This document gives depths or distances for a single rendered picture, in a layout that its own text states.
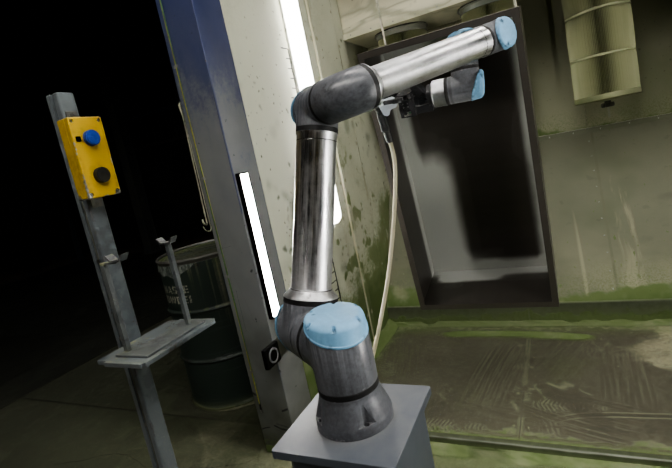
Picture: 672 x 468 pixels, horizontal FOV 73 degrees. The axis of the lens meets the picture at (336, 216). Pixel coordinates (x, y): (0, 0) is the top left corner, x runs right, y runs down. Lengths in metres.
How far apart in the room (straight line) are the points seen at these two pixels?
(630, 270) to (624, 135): 0.85
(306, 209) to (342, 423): 0.52
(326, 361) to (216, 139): 1.12
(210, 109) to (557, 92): 2.26
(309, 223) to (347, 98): 0.33
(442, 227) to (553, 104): 1.32
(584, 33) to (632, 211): 1.05
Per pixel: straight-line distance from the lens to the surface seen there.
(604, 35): 2.97
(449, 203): 2.34
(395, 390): 1.29
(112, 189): 1.67
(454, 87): 1.56
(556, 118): 3.34
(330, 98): 1.13
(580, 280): 3.00
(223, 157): 1.89
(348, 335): 1.05
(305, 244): 1.19
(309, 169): 1.19
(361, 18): 3.18
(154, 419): 1.87
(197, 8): 2.00
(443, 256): 2.48
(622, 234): 3.08
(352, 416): 1.12
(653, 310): 3.01
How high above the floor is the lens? 1.29
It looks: 8 degrees down
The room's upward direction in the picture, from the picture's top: 12 degrees counter-clockwise
